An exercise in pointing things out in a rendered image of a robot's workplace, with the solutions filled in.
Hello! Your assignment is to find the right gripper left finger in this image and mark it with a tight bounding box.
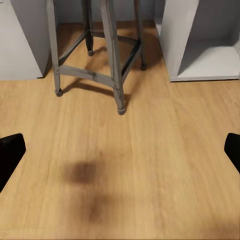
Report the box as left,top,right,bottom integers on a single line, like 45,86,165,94
0,133,26,193

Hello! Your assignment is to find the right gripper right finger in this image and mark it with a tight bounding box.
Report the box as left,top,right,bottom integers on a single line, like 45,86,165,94
224,133,240,173

